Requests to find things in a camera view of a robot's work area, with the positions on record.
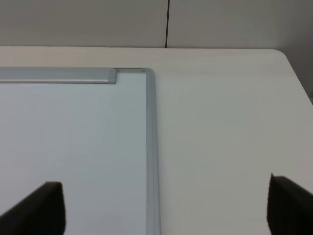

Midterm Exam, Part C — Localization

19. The white whiteboard with aluminium frame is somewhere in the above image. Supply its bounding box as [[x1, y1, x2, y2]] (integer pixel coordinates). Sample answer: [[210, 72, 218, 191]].
[[0, 68, 160, 235]]

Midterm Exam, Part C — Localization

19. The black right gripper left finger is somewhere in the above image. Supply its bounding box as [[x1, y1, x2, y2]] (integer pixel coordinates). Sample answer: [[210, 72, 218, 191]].
[[0, 182, 66, 235]]

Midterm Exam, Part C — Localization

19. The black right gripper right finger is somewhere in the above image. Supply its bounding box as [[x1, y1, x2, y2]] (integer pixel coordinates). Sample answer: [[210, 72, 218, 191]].
[[267, 175, 313, 235]]

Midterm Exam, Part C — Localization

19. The grey whiteboard pen tray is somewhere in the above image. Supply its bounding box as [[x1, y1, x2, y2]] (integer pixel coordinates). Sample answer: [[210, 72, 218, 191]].
[[0, 67, 117, 84]]

